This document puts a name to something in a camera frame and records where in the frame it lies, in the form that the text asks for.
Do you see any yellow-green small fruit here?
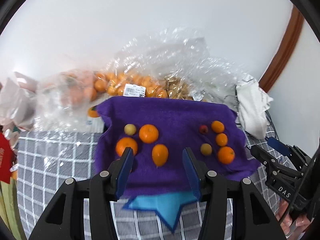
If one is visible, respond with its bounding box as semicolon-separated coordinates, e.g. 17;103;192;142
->
200;143;213;156
124;124;137;136

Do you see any round orange kumquat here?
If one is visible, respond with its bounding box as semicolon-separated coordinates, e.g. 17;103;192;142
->
116;137;138;157

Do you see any large orange with stem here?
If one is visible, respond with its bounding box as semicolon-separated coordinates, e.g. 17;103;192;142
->
217;146;235;165

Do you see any small orange kumquat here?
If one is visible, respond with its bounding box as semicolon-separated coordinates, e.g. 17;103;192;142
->
215;133;228;147
211;120;225;134

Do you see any oval orange kumquat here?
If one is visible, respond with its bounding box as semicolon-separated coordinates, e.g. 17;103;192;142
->
152;144;169;167

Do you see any small red cherry tomato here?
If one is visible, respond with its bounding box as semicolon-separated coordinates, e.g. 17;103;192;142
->
199;125;208;134

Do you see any large orange mandarin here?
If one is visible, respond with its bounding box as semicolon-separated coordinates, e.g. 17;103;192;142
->
139;124;159;144

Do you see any person's right hand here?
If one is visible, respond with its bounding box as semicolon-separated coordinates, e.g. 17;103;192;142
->
276;199;311;239

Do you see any purple towel tray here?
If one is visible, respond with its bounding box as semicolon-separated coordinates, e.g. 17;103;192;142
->
95;96;260;197

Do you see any grey checked tablecloth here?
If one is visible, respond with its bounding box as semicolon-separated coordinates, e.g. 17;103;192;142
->
16;125;296;240

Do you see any white crumpled cloth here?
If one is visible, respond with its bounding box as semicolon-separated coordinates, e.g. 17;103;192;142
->
236;74;273;139

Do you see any clear bag of tangerines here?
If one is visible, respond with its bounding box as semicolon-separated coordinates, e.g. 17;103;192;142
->
34;69;104;133

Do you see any clear bag of kumquats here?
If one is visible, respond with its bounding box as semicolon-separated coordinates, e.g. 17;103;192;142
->
102;28;246;108

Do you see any red paper bag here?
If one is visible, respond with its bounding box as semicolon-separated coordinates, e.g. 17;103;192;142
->
0;133;14;184

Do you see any white plastic bag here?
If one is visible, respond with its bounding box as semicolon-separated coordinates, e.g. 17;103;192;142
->
1;72;38;131

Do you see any brown wooden door frame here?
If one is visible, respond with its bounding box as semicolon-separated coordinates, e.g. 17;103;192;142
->
259;5;304;93

